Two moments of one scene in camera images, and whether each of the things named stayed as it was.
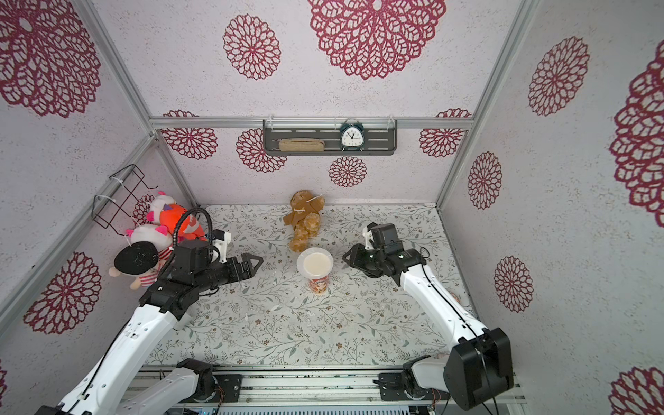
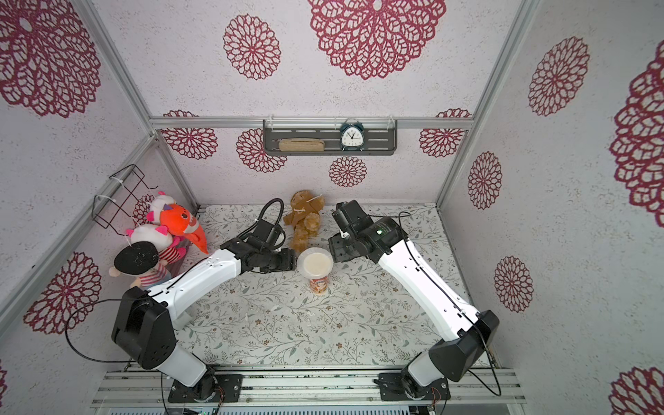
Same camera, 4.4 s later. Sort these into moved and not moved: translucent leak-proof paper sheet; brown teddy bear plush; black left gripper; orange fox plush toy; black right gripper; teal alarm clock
Moved: black right gripper; black left gripper
Not moved: brown teddy bear plush; teal alarm clock; translucent leak-proof paper sheet; orange fox plush toy
